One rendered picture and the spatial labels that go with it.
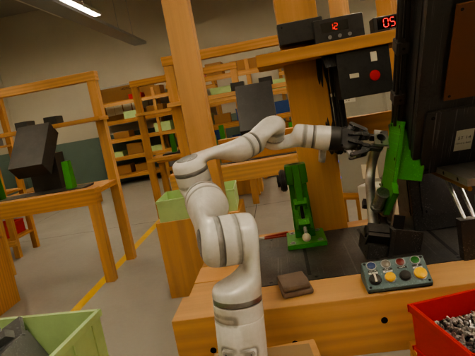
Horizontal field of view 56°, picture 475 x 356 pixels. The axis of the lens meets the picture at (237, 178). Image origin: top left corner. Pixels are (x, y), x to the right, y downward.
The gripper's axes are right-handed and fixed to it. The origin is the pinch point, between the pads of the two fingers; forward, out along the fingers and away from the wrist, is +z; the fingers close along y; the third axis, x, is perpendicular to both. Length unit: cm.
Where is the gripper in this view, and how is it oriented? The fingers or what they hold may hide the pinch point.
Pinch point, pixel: (376, 143)
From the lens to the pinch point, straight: 142.1
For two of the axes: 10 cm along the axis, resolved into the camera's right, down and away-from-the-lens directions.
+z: 9.9, 1.0, -0.7
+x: 0.0, 5.5, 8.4
